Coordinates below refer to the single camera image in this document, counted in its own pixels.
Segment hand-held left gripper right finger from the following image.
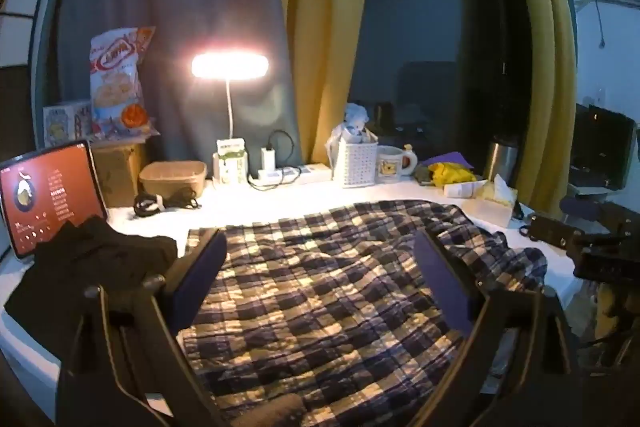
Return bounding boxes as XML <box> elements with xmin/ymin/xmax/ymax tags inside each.
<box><xmin>410</xmin><ymin>229</ymin><xmax>583</xmax><ymax>427</ymax></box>

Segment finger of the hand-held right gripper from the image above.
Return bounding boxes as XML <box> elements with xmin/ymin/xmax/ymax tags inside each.
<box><xmin>520</xmin><ymin>214</ymin><xmax>577</xmax><ymax>249</ymax></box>

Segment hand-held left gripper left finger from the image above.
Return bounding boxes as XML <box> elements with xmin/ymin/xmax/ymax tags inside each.
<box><xmin>56</xmin><ymin>229</ymin><xmax>230</xmax><ymax>427</ymax></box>

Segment plaid pants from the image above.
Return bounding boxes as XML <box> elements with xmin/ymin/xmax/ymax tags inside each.
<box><xmin>180</xmin><ymin>201</ymin><xmax>549</xmax><ymax>427</ymax></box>

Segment tissue box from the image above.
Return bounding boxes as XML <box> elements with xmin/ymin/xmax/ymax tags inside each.
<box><xmin>466</xmin><ymin>173</ymin><xmax>519</xmax><ymax>229</ymax></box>

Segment steel thermos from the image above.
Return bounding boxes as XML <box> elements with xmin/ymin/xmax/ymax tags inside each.
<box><xmin>482</xmin><ymin>135</ymin><xmax>522</xmax><ymax>191</ymax></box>

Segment white tube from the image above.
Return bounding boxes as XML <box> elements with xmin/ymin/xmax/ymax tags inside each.
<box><xmin>443</xmin><ymin>180</ymin><xmax>488</xmax><ymax>198</ymax></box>

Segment wicker basket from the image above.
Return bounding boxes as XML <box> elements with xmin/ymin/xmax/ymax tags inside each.
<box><xmin>138</xmin><ymin>161</ymin><xmax>209</xmax><ymax>199</ymax></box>

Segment black case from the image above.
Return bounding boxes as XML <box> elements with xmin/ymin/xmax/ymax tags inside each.
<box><xmin>569</xmin><ymin>104</ymin><xmax>639</xmax><ymax>194</ymax></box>

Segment yellow cloth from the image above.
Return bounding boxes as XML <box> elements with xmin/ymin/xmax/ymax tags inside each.
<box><xmin>429</xmin><ymin>162</ymin><xmax>479</xmax><ymax>188</ymax></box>

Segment white and green carton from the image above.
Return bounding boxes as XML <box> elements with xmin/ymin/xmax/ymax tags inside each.
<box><xmin>212</xmin><ymin>138</ymin><xmax>251</xmax><ymax>186</ymax></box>

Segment purple cloth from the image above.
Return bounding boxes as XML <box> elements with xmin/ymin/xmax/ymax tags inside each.
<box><xmin>416</xmin><ymin>151</ymin><xmax>476</xmax><ymax>172</ymax></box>

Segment printed mug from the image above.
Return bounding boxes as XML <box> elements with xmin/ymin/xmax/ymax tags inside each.
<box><xmin>376</xmin><ymin>144</ymin><xmax>419</xmax><ymax>184</ymax></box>

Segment cardboard box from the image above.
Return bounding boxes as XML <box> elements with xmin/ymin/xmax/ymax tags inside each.
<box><xmin>90</xmin><ymin>138</ymin><xmax>149</xmax><ymax>208</ymax></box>

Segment black cloth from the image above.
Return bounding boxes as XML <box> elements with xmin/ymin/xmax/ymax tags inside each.
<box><xmin>5</xmin><ymin>216</ymin><xmax>179</xmax><ymax>348</ymax></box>

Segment white power strip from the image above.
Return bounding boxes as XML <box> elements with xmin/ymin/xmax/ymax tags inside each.
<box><xmin>249</xmin><ymin>163</ymin><xmax>334</xmax><ymax>186</ymax></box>

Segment white perforated basket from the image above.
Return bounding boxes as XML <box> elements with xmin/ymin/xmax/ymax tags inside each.
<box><xmin>333</xmin><ymin>139</ymin><xmax>379</xmax><ymax>188</ymax></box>

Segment tablet with red screen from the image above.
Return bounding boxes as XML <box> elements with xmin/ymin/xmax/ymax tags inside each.
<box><xmin>0</xmin><ymin>139</ymin><xmax>110</xmax><ymax>260</ymax></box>

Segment yellow curtain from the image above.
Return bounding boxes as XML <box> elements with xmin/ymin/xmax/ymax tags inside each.
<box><xmin>504</xmin><ymin>0</ymin><xmax>579</xmax><ymax>220</ymax></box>
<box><xmin>271</xmin><ymin>0</ymin><xmax>372</xmax><ymax>168</ymax></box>

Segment white plush toy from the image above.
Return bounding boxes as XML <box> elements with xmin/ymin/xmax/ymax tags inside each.
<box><xmin>340</xmin><ymin>103</ymin><xmax>372</xmax><ymax>142</ymax></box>

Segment printed box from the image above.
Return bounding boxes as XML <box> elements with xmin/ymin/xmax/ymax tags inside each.
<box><xmin>42</xmin><ymin>103</ymin><xmax>94</xmax><ymax>148</ymax></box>

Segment white desk lamp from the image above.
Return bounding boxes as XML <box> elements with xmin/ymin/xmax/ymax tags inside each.
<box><xmin>191</xmin><ymin>50</ymin><xmax>271</xmax><ymax>142</ymax></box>

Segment snack bag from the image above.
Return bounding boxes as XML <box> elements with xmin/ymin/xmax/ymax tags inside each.
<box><xmin>89</xmin><ymin>26</ymin><xmax>157</xmax><ymax>136</ymax></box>

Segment black cable bundle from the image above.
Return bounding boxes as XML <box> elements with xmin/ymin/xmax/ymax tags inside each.
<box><xmin>132</xmin><ymin>187</ymin><xmax>202</xmax><ymax>216</ymax></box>

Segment white charger with black cable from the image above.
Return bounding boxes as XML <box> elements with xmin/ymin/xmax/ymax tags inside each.
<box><xmin>259</xmin><ymin>129</ymin><xmax>297</xmax><ymax>174</ymax></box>

